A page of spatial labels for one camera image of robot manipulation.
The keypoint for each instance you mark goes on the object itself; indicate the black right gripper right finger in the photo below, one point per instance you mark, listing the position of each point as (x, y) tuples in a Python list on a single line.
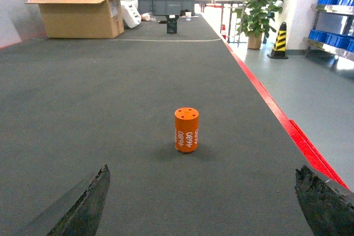
[(326, 205)]

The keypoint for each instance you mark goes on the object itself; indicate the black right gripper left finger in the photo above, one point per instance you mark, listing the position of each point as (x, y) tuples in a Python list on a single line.
[(77, 212)]

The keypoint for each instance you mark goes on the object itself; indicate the orange cylindrical cap 4680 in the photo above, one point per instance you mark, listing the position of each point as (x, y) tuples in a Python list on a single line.
[(186, 129)]

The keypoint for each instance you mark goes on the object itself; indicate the steel shelf rack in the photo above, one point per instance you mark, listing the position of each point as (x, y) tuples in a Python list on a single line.
[(315, 48)]

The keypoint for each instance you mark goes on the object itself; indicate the blue bin lower shelf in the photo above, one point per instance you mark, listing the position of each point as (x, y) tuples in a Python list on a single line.
[(337, 40)]

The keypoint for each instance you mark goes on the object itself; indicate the yellow black traffic cone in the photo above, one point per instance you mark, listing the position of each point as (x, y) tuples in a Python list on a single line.
[(279, 48)]

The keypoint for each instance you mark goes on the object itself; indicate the large open cardboard box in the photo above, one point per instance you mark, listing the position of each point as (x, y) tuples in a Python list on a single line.
[(81, 19)]

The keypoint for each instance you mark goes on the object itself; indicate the potted green plant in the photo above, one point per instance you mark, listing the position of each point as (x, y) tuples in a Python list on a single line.
[(256, 20)]

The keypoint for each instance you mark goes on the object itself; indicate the red white traffic cone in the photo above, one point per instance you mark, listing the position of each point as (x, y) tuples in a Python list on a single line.
[(223, 31)]

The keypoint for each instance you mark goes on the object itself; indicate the small black box device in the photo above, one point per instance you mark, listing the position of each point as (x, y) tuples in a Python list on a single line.
[(172, 26)]

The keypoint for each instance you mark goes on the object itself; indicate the grey plastic crate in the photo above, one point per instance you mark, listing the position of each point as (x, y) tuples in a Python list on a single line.
[(173, 7)]

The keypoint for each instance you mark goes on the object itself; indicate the white paper cup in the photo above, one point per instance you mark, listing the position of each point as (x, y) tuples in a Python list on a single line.
[(188, 16)]

